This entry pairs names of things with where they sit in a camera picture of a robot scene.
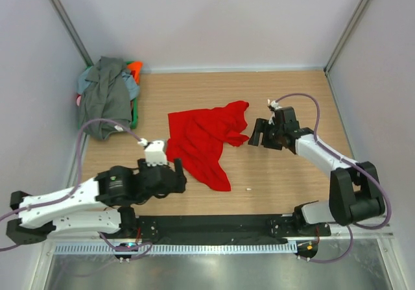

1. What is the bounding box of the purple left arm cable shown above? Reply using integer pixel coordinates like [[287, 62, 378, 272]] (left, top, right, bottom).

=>
[[0, 118, 153, 276]]

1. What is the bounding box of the orange garment in basket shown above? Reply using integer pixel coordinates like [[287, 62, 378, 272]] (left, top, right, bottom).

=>
[[127, 61, 143, 85]]

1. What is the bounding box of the grey t-shirt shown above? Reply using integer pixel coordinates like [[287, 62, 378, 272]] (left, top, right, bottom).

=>
[[77, 55, 134, 141]]

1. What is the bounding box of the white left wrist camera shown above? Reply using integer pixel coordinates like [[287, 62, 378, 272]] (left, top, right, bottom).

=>
[[142, 140, 168, 167]]

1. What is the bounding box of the light blue garment in basket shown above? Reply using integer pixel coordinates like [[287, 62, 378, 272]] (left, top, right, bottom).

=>
[[77, 66, 140, 101]]

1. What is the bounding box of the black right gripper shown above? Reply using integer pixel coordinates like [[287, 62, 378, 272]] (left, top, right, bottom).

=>
[[248, 117, 285, 151]]

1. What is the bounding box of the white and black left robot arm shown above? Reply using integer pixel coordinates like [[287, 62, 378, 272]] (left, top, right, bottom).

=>
[[6, 158, 187, 245]]

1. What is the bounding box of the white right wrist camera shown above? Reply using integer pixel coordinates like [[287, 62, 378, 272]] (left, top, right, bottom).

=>
[[267, 99, 282, 112]]

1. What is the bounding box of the white slotted cable duct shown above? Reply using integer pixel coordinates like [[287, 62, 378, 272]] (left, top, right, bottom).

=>
[[54, 241, 297, 256]]

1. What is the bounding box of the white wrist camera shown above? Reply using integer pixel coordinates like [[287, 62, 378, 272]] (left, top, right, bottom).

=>
[[142, 140, 168, 167], [267, 99, 282, 112]]

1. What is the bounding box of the red t-shirt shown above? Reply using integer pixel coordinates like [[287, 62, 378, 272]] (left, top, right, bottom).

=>
[[166, 101, 249, 192]]

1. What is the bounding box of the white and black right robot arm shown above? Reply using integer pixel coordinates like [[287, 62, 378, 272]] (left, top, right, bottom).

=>
[[248, 107, 386, 236]]

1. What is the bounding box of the green plastic basket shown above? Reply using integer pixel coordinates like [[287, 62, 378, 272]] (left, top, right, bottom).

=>
[[76, 58, 143, 131]]

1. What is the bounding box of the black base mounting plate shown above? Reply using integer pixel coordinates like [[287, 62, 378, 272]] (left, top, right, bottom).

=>
[[137, 214, 331, 246]]

